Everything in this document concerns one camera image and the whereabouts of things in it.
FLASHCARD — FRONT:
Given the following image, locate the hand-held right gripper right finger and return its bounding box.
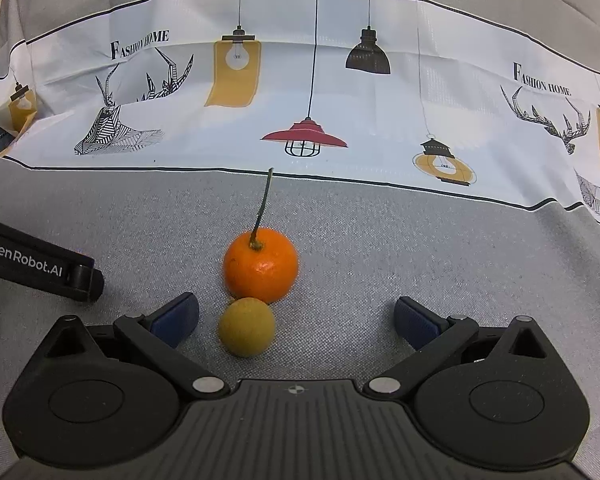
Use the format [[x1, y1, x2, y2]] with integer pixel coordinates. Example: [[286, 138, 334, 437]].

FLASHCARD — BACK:
[[363, 296, 561, 402]]

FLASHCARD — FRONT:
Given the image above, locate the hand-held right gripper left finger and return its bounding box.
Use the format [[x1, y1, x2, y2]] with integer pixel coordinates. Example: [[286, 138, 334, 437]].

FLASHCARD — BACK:
[[42, 291, 231, 402]]

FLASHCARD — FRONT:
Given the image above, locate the yellow-green round fruit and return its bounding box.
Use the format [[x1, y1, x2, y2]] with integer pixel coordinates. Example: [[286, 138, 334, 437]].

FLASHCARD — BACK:
[[217, 297, 276, 358]]

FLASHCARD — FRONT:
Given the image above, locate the orange with long stem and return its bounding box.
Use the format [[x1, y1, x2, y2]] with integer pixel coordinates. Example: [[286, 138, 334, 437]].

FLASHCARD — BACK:
[[223, 167, 299, 305]]

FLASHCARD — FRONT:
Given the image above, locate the grey printed sofa cover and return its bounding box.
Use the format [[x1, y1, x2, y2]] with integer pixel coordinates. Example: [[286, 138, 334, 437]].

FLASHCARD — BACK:
[[0, 0, 600, 466]]

